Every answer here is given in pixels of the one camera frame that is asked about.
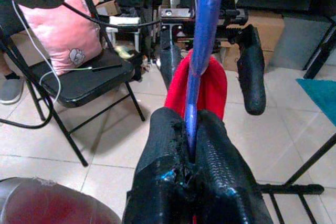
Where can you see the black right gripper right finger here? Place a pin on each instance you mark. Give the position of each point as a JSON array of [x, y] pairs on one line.
[[223, 176]]

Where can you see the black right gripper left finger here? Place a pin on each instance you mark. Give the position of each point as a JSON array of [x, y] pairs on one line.
[[162, 169]]

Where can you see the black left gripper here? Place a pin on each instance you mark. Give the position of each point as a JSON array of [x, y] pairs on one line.
[[174, 14]]

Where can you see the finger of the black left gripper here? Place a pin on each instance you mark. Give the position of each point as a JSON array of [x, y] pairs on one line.
[[253, 77]]

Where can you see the red garment with white stripes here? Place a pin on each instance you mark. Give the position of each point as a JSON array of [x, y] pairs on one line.
[[178, 93]]

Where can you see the blue-violet clothes hanger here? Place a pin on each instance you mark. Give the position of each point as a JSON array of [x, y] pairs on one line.
[[207, 11]]

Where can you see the large brown cardboard box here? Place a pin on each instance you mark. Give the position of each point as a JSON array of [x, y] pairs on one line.
[[273, 32]]

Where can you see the grey storage cabinet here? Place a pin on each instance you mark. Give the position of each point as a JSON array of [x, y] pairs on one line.
[[299, 43]]

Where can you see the small white stool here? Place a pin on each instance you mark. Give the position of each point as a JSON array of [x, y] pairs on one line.
[[123, 20]]

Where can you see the teal floor mat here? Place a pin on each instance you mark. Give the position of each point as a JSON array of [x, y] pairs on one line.
[[320, 95]]

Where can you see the small open cardboard box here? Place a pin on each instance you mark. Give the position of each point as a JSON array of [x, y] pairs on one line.
[[110, 7]]

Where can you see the black folding chair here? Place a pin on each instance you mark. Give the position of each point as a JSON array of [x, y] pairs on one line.
[[86, 85]]

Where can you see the pink satin pillow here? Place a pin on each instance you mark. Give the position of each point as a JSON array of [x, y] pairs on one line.
[[57, 32]]

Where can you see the grey shoe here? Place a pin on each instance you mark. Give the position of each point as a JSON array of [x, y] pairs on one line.
[[10, 91]]

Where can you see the black rack base frame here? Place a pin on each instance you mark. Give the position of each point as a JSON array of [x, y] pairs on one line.
[[288, 188]]

